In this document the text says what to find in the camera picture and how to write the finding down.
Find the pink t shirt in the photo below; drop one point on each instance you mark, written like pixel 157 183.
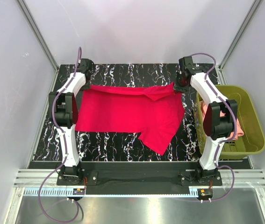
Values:
pixel 239 133

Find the left small connector board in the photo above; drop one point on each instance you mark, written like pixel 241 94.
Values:
pixel 79 191

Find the right small connector board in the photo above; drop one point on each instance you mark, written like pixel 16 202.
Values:
pixel 206 192

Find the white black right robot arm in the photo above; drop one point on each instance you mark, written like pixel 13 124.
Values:
pixel 219 124

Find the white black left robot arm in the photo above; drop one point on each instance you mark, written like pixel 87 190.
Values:
pixel 64 114

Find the left aluminium corner post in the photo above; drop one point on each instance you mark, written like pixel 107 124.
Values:
pixel 35 29

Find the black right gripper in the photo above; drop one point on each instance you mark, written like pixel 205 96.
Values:
pixel 178 88

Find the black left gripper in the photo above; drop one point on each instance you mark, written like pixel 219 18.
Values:
pixel 86 87

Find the small connector board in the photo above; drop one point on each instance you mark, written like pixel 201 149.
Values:
pixel 206 192
pixel 79 191

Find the right aluminium corner post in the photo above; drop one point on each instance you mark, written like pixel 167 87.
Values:
pixel 239 34

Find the aluminium corner post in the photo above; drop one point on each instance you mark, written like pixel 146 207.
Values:
pixel 35 29
pixel 239 34

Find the olive green plastic bin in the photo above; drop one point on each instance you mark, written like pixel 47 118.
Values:
pixel 253 140

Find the red t shirt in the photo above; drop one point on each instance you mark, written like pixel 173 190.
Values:
pixel 154 112

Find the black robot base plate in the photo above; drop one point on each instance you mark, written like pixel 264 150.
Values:
pixel 140 178

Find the aluminium frame rail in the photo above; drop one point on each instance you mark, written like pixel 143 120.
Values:
pixel 41 182

